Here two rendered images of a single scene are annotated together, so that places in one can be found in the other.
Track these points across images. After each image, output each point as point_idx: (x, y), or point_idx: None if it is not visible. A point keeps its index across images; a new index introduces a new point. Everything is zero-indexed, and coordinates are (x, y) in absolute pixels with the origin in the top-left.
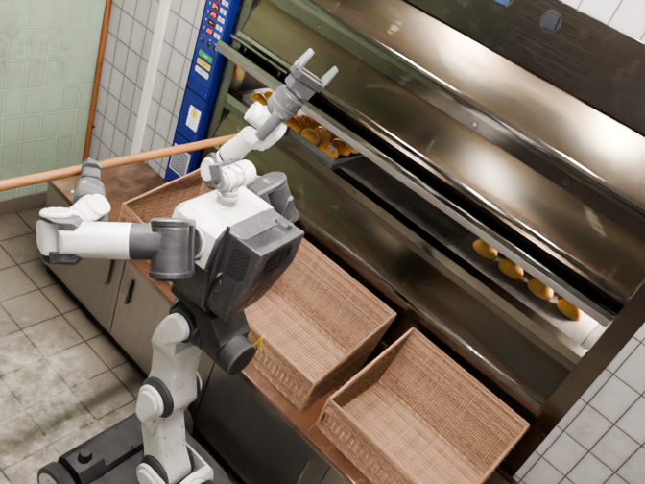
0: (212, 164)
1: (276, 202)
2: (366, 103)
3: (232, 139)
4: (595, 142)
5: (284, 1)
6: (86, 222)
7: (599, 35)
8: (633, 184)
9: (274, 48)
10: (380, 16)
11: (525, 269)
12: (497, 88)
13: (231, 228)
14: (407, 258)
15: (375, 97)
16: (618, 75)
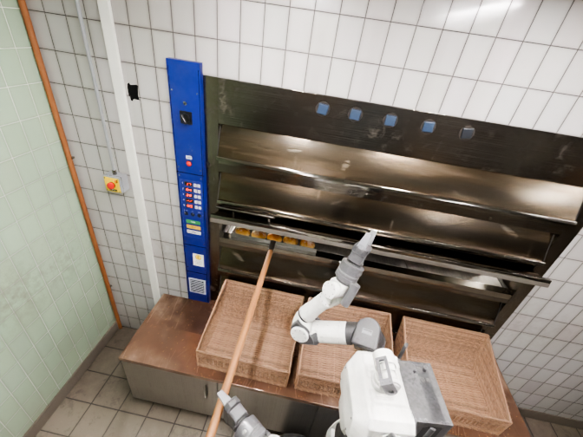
0: (383, 382)
1: (379, 341)
2: (336, 214)
3: (311, 308)
4: (507, 192)
5: (246, 171)
6: None
7: (503, 133)
8: (537, 207)
9: (250, 202)
10: (331, 161)
11: (491, 276)
12: (433, 181)
13: (414, 414)
14: (386, 283)
15: (341, 209)
16: (519, 152)
